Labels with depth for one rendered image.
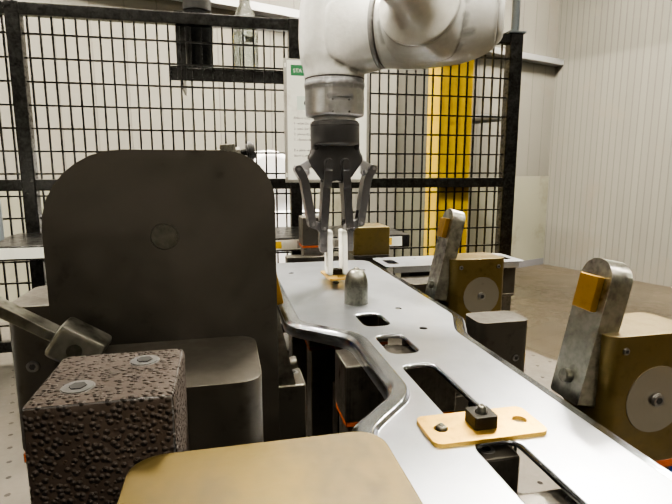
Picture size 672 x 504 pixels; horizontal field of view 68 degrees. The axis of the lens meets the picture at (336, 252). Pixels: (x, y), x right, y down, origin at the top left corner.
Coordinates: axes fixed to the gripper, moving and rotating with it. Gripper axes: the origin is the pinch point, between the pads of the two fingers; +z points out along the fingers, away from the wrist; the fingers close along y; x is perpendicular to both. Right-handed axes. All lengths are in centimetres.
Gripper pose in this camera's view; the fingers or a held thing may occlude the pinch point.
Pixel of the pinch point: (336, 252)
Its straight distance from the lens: 79.0
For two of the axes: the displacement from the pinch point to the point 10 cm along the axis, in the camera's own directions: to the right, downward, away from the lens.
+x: -2.2, -1.6, 9.6
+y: 9.8, -0.4, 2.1
